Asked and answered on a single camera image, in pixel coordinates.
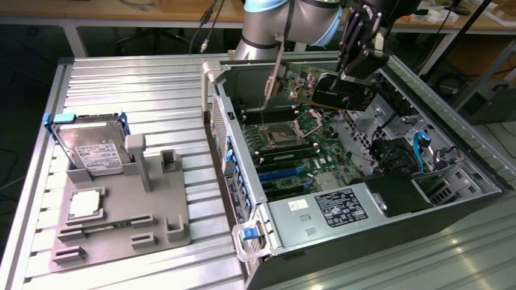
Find silver disk bay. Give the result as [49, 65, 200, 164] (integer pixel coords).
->
[410, 164, 490, 208]

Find white and black device box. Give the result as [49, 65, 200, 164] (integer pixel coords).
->
[406, 6, 460, 24]

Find black expansion slot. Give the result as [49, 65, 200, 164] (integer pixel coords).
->
[264, 184, 313, 199]

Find CPU socket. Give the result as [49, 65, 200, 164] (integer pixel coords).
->
[261, 122, 301, 149]

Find open black PC case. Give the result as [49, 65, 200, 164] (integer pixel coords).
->
[200, 50, 516, 290]

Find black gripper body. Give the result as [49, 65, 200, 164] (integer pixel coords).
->
[352, 0, 406, 31]

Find green RAM stick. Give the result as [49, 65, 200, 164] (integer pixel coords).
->
[78, 219, 133, 235]

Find green motherboard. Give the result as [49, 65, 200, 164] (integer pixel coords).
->
[240, 104, 357, 202]

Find wooden desk white frame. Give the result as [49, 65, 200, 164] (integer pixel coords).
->
[0, 0, 516, 76]

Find silver CPU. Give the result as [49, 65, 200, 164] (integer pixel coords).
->
[68, 192, 102, 220]

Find graphics card with black fan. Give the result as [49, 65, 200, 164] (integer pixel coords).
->
[260, 34, 380, 112]

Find silver hard disk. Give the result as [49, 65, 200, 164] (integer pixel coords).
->
[54, 120, 133, 178]

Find dark equipment case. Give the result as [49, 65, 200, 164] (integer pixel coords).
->
[457, 84, 516, 125]

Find silver drive cage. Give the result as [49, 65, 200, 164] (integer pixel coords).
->
[336, 87, 410, 147]

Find black wire bundle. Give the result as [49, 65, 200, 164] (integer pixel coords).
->
[368, 137, 416, 176]

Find silver chipset heatsink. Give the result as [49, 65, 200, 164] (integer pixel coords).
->
[313, 173, 348, 190]

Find black RAM slot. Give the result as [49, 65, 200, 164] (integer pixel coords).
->
[241, 114, 301, 125]
[240, 107, 298, 118]

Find grey power supply unit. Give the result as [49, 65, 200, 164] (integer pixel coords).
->
[265, 187, 390, 253]

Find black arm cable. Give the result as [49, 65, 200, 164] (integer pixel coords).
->
[188, 0, 226, 54]

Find blue disk wire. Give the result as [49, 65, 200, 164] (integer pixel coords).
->
[410, 128, 433, 175]

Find blue disk caddy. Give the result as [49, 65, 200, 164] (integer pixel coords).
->
[41, 111, 130, 137]

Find dark RAM stick with label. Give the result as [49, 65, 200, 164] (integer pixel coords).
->
[256, 144, 320, 166]

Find grey parts rack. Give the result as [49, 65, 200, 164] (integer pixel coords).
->
[48, 134, 194, 274]

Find black stand pole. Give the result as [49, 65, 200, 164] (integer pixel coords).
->
[417, 0, 494, 76]

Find black plastic fan shroud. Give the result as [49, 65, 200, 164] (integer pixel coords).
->
[348, 171, 437, 219]

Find metal socket cover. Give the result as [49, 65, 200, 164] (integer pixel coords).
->
[292, 108, 328, 137]

